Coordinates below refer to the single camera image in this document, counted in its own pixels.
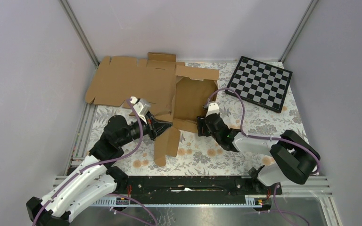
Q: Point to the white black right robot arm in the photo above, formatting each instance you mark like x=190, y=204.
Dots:
x=295, y=159

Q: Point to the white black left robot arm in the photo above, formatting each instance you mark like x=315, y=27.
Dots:
x=96, y=176

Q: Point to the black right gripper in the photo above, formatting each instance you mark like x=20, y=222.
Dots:
x=201, y=123

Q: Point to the cardboard box sheet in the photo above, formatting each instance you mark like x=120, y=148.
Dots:
x=194, y=86

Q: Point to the black white checkerboard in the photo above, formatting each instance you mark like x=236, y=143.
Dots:
x=260, y=83

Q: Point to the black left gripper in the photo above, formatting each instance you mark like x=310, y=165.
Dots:
x=155, y=127

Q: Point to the lower flat cardboard sheet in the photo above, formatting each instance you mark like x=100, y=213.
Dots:
x=117, y=78

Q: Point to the floral patterned table mat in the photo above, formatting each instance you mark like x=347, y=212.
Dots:
x=203, y=156

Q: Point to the black base rail bar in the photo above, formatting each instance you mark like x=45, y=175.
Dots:
x=188, y=190

